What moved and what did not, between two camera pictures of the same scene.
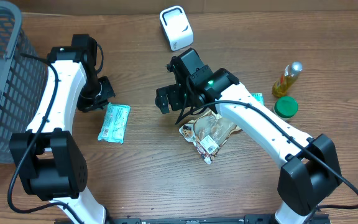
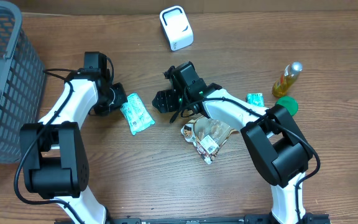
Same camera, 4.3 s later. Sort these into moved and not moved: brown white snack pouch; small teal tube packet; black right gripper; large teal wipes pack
Moved: large teal wipes pack
Not moved: black right gripper; brown white snack pouch; small teal tube packet
